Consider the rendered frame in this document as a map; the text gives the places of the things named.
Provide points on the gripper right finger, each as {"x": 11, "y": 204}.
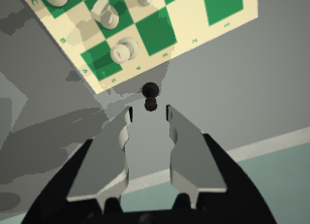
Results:
{"x": 213, "y": 180}

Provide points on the green and cream chessboard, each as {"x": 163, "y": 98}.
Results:
{"x": 163, "y": 29}

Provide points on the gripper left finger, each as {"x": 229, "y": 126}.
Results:
{"x": 97, "y": 171}

